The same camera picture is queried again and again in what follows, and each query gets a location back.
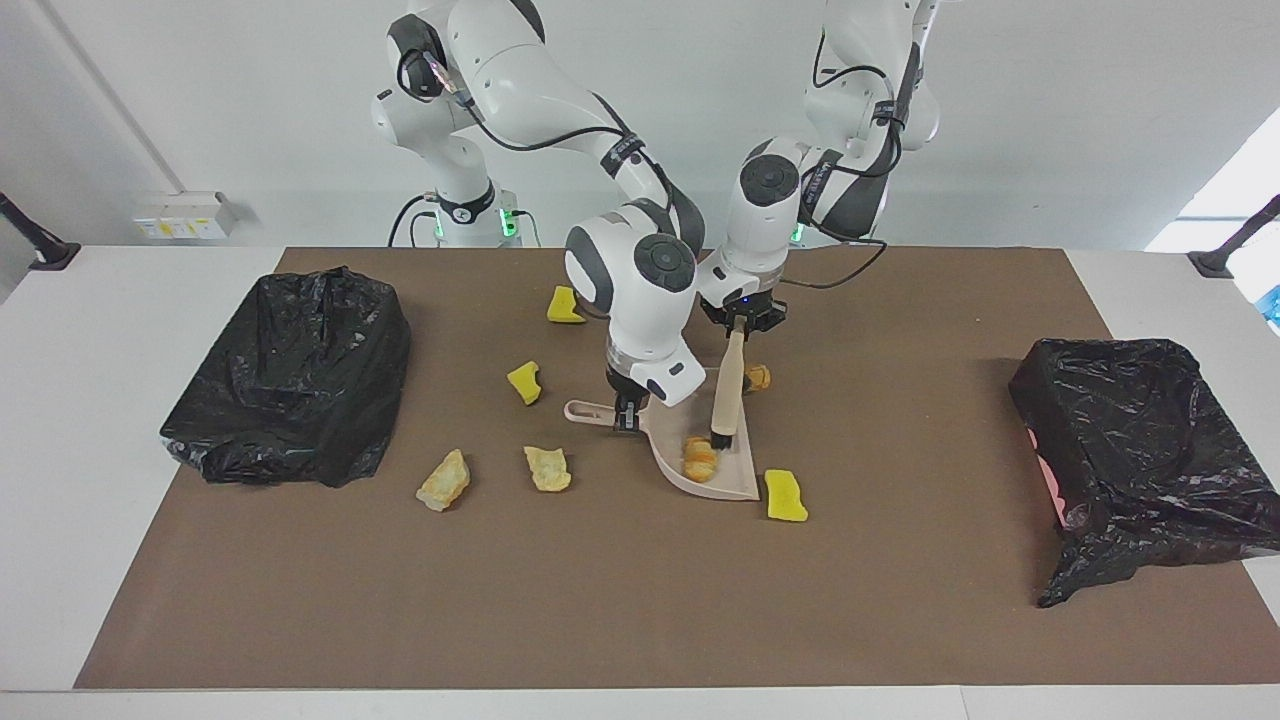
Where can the beige rough foam chunk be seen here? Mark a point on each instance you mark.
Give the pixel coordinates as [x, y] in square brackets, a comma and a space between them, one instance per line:
[548, 469]
[444, 481]

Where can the notched yellow sponge piece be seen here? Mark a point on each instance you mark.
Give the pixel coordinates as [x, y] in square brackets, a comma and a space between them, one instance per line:
[563, 306]

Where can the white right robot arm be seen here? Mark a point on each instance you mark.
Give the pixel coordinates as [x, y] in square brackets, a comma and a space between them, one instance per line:
[530, 80]

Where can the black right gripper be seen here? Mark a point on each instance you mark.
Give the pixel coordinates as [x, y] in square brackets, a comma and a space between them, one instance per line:
[626, 386]

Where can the white wall outlet box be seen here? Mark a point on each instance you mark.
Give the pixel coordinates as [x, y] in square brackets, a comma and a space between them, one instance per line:
[185, 216]

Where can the yellow sponge block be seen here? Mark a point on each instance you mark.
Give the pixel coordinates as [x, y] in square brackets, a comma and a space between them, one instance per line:
[785, 496]

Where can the black bag lined bin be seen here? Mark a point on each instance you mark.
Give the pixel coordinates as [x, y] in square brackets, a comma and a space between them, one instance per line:
[290, 400]

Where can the brown table mat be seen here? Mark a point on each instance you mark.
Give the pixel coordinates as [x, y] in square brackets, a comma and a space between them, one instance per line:
[600, 600]

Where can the pink bin with black bag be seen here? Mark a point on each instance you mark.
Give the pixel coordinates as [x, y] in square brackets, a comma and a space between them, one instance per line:
[1150, 450]

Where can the beige plastic dustpan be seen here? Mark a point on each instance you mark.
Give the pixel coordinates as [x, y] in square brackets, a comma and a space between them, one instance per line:
[735, 470]

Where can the beige hand brush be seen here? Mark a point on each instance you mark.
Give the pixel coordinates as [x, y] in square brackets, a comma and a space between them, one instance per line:
[728, 390]

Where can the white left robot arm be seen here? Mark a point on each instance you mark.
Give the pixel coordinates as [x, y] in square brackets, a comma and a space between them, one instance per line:
[765, 230]

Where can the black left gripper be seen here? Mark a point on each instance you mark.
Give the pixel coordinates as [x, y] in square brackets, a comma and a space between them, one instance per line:
[745, 308]

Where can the brown toy bread roll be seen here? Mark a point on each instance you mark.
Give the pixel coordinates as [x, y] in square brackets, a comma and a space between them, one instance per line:
[759, 378]

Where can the small yellow sponge piece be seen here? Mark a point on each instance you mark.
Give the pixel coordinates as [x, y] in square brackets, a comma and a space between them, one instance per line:
[524, 383]

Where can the black stand foot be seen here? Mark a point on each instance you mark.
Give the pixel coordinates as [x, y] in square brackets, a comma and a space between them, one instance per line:
[40, 250]
[1225, 258]

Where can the blue object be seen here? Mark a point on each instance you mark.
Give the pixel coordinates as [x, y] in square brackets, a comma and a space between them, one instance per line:
[1273, 308]

